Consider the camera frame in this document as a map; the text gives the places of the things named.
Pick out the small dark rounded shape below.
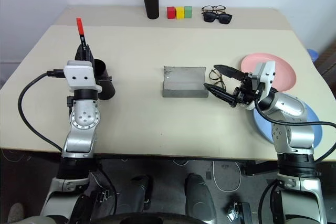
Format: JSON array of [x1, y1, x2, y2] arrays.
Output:
[[130, 174, 154, 210]]

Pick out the small black clip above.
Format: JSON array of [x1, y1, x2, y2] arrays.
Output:
[[96, 189, 117, 204]]

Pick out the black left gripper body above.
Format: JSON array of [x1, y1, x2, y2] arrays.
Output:
[[94, 75, 114, 83]]

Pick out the black tool holder cup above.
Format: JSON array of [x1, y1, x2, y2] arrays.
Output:
[[142, 0, 161, 20]]

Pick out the black metal clip device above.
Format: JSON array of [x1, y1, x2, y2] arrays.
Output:
[[226, 200, 253, 224]]

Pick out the blue plate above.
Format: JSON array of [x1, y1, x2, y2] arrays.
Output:
[[252, 100, 323, 152]]

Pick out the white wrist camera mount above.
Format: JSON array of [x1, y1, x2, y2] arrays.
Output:
[[64, 60, 103, 93], [243, 60, 277, 111]]

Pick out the red capped black marker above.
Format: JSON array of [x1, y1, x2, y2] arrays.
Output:
[[76, 17, 89, 53]]

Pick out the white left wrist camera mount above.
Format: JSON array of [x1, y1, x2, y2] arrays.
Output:
[[64, 60, 103, 93]]

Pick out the brown wooden furniture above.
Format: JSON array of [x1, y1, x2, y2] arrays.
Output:
[[314, 39, 336, 83]]

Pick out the blue bucket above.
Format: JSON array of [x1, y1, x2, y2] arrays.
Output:
[[306, 48, 320, 62]]

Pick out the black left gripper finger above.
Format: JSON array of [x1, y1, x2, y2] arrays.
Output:
[[84, 43, 95, 62], [74, 44, 86, 62]]

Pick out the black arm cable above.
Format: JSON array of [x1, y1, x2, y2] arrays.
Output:
[[254, 100, 336, 162], [17, 69, 65, 154]]

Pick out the red block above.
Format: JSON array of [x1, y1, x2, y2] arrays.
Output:
[[166, 6, 177, 20]]

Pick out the open grey glasses case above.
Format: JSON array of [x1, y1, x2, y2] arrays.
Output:
[[162, 65, 209, 99]]

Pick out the pink plate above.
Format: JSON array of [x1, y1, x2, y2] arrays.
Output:
[[240, 53, 298, 94]]

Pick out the thin dark framed glasses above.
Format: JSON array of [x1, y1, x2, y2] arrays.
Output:
[[208, 68, 227, 91]]

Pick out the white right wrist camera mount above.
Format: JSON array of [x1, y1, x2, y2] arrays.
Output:
[[243, 60, 277, 111]]

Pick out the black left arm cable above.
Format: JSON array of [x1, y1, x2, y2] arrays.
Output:
[[17, 69, 65, 154]]

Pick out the large dark rounded shape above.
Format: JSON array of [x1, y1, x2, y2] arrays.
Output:
[[184, 173, 217, 224]]

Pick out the dark curved robot torso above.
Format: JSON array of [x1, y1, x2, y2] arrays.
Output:
[[91, 212, 200, 224]]

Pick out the grey shoe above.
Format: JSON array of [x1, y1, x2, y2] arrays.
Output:
[[7, 202, 26, 224]]

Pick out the thin black looped cable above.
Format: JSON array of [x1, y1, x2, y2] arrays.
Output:
[[258, 179, 279, 224]]

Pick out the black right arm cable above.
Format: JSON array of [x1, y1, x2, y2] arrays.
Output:
[[254, 100, 336, 162]]

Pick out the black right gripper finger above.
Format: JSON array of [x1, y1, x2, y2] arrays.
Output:
[[204, 82, 237, 108], [213, 64, 249, 82]]

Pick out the empty black cup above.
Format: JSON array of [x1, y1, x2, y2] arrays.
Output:
[[93, 58, 117, 101]]

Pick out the black round framed glasses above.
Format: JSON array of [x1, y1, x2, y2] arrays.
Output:
[[201, 5, 227, 15]]

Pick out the black sunglasses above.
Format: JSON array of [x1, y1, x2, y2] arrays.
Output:
[[203, 12, 233, 25]]

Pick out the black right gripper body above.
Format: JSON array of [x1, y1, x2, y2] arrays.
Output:
[[231, 72, 261, 108]]

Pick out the black table bracket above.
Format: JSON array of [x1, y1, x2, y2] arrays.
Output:
[[240, 161, 279, 177]]

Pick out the white floor cable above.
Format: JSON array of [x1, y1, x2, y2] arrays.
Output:
[[211, 160, 243, 193]]

